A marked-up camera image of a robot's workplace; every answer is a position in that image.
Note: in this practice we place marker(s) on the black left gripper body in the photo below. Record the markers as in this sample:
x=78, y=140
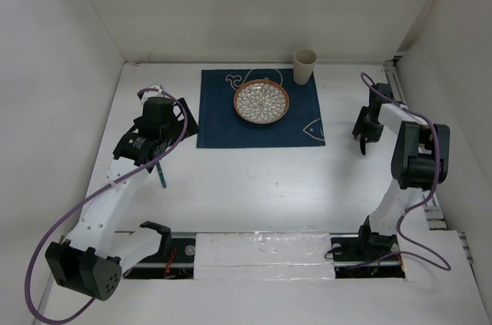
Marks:
x=171, y=132

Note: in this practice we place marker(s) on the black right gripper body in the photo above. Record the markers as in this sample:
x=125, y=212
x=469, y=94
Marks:
x=367, y=127

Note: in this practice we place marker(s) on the dark blue printed cloth napkin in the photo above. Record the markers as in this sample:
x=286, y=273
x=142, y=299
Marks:
x=220, y=126

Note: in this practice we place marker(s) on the fork with green handle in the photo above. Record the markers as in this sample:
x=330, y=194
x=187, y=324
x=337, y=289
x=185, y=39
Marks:
x=161, y=175

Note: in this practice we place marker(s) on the floral plate with orange rim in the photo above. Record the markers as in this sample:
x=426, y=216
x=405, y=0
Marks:
x=261, y=102

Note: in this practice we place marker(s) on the beige paper cup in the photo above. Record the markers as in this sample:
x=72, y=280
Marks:
x=304, y=62

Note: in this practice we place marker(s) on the black knife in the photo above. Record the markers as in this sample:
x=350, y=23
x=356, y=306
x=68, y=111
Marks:
x=363, y=145

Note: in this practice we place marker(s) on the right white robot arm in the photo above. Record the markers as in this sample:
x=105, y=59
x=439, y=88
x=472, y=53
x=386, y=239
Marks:
x=378, y=235

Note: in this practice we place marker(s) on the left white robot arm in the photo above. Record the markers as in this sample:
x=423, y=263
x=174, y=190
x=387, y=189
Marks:
x=89, y=261

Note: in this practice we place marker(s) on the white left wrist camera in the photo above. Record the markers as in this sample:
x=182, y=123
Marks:
x=156, y=88

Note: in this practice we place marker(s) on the aluminium rail at right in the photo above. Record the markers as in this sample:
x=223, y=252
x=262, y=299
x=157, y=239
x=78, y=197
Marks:
x=420, y=155

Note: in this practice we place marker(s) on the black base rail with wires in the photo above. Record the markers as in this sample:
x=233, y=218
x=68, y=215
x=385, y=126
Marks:
x=256, y=256

